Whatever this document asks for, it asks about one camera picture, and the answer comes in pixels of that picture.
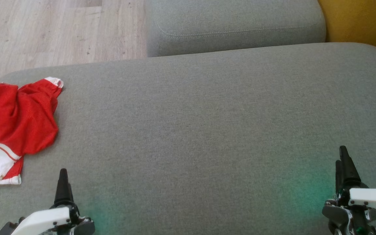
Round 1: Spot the yellow sofa backrest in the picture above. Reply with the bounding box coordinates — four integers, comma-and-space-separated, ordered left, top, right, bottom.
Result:
318, 0, 376, 62

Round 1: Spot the large grey sofa seat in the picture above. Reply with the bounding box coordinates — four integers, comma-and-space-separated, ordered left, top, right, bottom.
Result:
0, 42, 376, 235

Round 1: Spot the small grey sofa cushion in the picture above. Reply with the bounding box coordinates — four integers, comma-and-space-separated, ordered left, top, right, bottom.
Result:
146, 0, 326, 57

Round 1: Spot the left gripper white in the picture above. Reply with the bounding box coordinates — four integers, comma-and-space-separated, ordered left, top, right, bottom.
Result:
0, 168, 95, 235

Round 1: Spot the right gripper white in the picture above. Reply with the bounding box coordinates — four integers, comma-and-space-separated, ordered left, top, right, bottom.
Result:
322, 146, 376, 235

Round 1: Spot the red shorts white hem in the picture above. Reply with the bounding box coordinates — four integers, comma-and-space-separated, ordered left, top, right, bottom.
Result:
0, 77, 64, 188

